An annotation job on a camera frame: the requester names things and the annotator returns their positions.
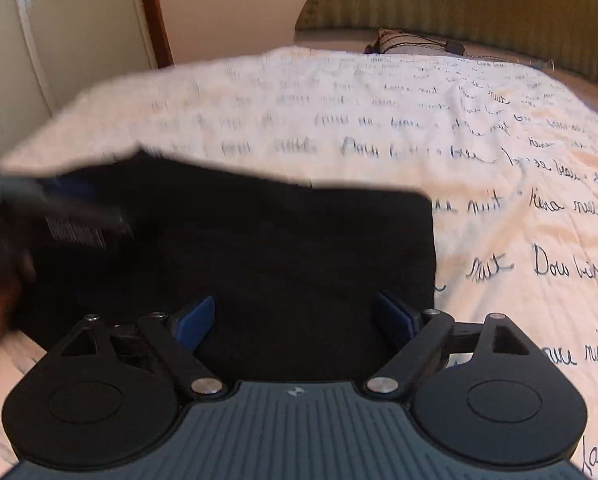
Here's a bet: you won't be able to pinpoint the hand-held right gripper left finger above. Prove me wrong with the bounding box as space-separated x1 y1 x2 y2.
54 295 228 401

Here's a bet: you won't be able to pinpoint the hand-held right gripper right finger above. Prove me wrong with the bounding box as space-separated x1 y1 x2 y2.
363 291 536 402

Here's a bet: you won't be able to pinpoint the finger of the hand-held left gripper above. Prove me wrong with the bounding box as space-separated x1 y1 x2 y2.
0 172 134 235

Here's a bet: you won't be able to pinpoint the black pants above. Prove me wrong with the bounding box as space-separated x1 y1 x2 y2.
9 147 438 386

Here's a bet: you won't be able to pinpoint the white wardrobe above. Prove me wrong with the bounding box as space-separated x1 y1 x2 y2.
0 0 158 123

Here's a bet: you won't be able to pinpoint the white script-printed blanket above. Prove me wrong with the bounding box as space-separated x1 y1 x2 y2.
0 45 598 480

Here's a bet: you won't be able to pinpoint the patterned pillow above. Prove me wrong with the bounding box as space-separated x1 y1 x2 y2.
364 27 555 68

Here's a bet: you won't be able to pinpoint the green padded headboard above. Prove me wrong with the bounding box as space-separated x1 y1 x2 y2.
294 0 598 90

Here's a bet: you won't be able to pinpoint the brown wooden door frame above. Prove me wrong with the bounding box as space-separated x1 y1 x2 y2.
134 0 175 69

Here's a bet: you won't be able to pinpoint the black charger with cable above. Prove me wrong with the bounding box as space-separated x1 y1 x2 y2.
379 32 467 56

